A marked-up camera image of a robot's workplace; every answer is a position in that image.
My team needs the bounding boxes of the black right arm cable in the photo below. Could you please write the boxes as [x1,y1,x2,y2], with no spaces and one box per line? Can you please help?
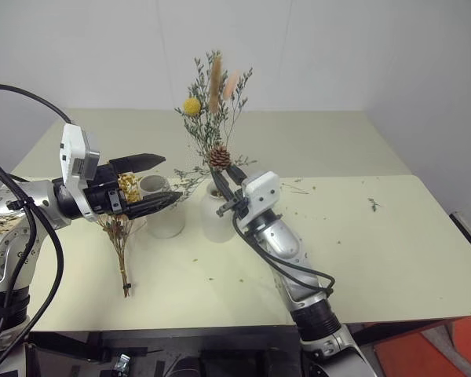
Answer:
[232,214,337,302]

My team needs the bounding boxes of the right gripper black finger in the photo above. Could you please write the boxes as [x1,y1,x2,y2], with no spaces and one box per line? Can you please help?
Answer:
[227,164,248,186]
[209,167,233,202]

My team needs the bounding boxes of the black table frame bar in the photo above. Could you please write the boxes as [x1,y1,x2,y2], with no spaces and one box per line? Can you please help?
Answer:
[29,308,471,342]

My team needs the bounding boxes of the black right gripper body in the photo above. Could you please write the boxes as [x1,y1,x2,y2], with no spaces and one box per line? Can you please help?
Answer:
[215,187,250,218]

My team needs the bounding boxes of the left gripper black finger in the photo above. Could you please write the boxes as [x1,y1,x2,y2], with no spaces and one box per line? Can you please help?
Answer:
[122,191,184,221]
[108,153,167,174]

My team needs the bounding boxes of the orange red sheet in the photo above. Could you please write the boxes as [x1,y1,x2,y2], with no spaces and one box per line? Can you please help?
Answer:
[371,312,471,377]

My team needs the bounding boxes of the small shiny metal clip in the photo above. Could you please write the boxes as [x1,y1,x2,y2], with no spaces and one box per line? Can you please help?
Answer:
[114,353,133,372]

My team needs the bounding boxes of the dark metal frame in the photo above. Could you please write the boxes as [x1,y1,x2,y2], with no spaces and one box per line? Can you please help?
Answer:
[448,210,471,247]

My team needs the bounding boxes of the dark rounded shape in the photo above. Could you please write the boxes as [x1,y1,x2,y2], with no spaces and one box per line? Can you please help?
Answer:
[166,353,203,377]

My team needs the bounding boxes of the wide white ceramic vase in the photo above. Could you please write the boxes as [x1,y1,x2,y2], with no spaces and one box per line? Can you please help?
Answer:
[139,174,187,240]

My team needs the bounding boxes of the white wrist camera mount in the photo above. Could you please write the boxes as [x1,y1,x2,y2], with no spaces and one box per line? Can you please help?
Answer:
[240,170,281,218]
[58,123,102,219]

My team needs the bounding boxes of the narrow-necked white ceramic vase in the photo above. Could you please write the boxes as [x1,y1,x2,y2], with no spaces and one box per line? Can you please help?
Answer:
[199,181,237,243]

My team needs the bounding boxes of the green bouquet with pine cone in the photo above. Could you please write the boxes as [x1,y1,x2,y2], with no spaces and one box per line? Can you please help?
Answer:
[173,49,259,202]

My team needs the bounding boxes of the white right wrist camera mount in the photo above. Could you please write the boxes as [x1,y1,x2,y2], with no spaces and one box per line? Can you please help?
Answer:
[240,170,281,218]

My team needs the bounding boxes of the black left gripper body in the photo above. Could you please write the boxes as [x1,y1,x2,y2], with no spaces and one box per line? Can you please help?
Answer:
[82,163,128,217]

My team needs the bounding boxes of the yellow brown dried flower bouquet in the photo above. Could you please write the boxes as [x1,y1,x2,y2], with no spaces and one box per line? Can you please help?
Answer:
[96,172,143,299]

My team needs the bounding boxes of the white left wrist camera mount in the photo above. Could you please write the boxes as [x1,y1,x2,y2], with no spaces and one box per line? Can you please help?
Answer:
[58,123,102,219]

